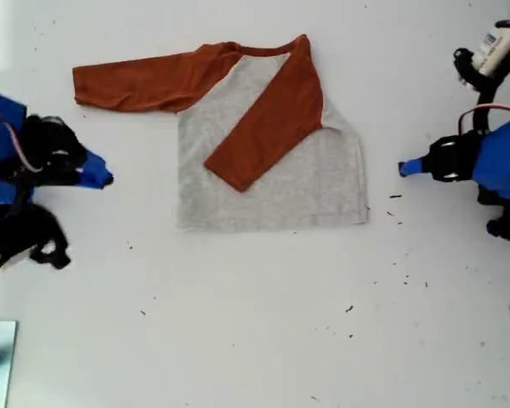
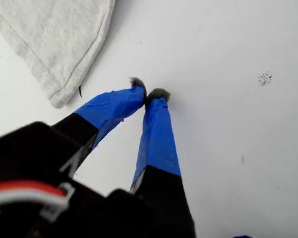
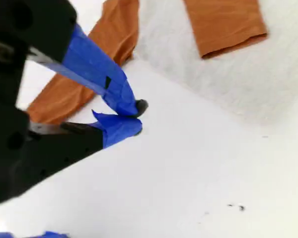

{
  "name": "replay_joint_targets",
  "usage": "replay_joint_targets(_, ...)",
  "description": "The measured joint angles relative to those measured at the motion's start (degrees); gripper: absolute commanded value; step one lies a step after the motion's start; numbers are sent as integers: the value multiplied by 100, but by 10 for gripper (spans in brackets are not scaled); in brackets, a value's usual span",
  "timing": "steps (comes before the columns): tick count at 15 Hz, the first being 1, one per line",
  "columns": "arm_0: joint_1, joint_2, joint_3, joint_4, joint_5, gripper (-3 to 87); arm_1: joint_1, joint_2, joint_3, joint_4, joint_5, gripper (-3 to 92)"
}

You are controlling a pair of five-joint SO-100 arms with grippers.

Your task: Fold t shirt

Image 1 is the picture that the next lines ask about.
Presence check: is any grey t-shirt with brown sleeves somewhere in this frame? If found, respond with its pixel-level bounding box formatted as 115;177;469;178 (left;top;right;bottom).
71;32;371;233

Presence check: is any steel plate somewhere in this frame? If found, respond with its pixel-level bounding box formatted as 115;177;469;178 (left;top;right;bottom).
0;320;18;408

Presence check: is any red white black wire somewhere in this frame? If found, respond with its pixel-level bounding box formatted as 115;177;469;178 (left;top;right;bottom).
457;103;510;137
0;109;43;173

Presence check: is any black camera stalk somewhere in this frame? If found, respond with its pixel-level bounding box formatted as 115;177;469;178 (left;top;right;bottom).
452;47;510;128
0;203;72;271

